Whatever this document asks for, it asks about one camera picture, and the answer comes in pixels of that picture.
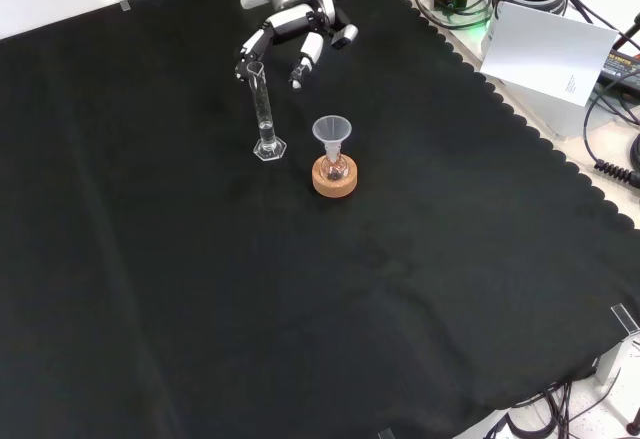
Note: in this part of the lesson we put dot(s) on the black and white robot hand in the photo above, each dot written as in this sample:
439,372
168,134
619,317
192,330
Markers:
295,14

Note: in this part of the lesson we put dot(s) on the clear glass graduated cylinder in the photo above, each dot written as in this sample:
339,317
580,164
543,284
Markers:
265,124

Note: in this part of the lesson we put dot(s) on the clear plastic funnel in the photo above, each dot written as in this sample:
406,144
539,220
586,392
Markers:
332,130

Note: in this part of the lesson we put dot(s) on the small round-bottom glass flask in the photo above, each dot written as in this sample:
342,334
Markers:
334,169

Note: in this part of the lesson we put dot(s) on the clear cloth clip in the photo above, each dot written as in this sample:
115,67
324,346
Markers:
125,5
385,434
625,317

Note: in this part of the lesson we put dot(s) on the black bench cloth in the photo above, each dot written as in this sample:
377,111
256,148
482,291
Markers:
250,284

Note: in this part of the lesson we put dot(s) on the white box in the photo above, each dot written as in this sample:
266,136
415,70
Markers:
555,114

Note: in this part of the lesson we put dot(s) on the black power adapter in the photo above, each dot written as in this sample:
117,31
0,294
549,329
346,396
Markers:
622,66

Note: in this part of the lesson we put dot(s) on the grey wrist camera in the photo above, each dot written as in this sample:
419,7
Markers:
345,36

